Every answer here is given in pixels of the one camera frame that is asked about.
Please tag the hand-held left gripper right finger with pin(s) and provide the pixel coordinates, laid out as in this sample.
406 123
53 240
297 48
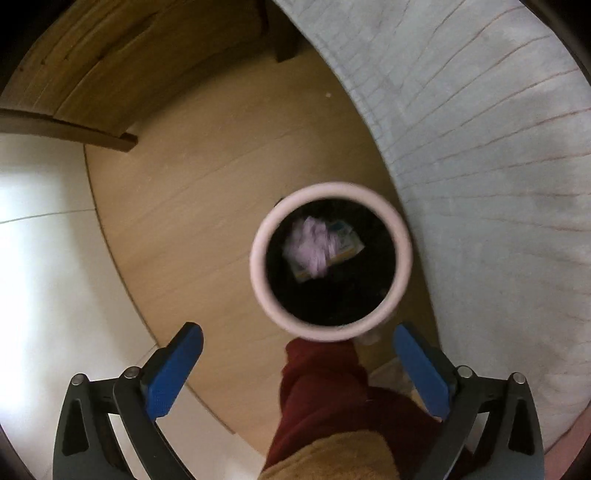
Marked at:
420 369

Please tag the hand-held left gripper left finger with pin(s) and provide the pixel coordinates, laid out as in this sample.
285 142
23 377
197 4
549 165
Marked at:
175 369

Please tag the pink trash bin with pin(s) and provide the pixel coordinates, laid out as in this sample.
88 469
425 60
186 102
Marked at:
257 258

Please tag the white blue medicine box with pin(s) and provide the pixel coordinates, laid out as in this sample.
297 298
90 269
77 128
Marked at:
346 240

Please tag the purple paper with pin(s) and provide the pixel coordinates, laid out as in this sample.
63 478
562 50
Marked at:
309 244

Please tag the person's red trouser leg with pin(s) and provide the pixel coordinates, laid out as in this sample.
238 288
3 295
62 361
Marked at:
323 397

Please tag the black bin liner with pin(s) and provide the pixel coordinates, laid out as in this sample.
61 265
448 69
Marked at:
332 300

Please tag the tan fleece robe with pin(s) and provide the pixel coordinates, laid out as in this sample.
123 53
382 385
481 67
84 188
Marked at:
323 457

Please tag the wooden bedside cabinet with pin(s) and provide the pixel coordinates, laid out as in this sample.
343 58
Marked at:
115 55

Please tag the dark wooden furniture leg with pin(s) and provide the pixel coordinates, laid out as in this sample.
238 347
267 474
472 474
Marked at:
286 32

